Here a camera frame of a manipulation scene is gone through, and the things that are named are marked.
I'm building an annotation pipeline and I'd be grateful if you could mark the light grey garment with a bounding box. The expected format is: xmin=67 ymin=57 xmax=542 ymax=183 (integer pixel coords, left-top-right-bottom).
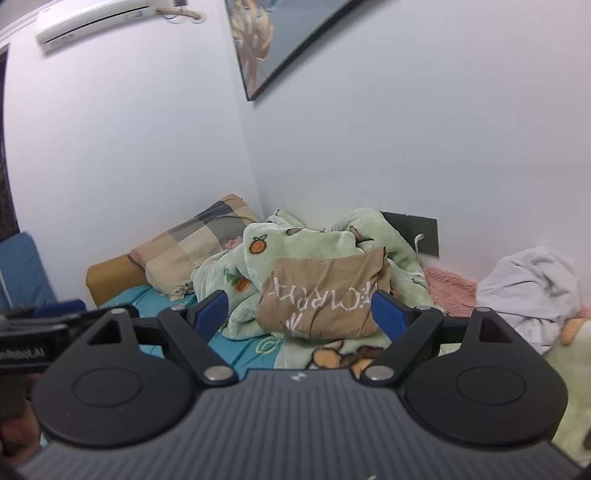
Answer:
xmin=476 ymin=247 xmax=581 ymax=355

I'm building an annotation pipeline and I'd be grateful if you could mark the blue covered chair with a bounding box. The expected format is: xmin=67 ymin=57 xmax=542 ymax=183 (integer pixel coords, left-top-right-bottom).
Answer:
xmin=0 ymin=232 xmax=56 ymax=310

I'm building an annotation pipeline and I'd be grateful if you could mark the pink fuzzy blanket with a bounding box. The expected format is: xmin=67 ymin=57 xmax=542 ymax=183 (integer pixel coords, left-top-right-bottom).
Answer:
xmin=421 ymin=266 xmax=591 ymax=322

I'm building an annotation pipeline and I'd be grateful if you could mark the tan brown t-shirt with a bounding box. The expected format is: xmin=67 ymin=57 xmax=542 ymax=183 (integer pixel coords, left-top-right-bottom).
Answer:
xmin=256 ymin=249 xmax=391 ymax=340

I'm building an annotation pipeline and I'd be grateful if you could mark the white air conditioner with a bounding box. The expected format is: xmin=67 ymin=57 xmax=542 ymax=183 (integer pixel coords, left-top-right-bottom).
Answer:
xmin=34 ymin=0 xmax=206 ymax=56

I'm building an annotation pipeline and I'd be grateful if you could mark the black wall panel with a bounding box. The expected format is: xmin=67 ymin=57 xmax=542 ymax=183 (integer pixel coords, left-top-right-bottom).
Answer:
xmin=383 ymin=212 xmax=440 ymax=258

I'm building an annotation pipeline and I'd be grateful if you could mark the plaid beige grey pillow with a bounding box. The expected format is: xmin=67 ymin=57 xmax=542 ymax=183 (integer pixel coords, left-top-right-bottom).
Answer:
xmin=128 ymin=194 xmax=259 ymax=297

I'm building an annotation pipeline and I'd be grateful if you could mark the turquoise patterned bed sheet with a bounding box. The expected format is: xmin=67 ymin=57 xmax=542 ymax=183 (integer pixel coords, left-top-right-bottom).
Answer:
xmin=98 ymin=284 xmax=283 ymax=372

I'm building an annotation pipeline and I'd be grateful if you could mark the leaf wall painting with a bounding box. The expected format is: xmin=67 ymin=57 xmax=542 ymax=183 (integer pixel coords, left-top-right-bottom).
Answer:
xmin=224 ymin=0 xmax=360 ymax=101

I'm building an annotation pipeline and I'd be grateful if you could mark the dark window door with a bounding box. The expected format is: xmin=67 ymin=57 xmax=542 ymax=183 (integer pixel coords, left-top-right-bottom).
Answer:
xmin=0 ymin=45 xmax=21 ymax=243

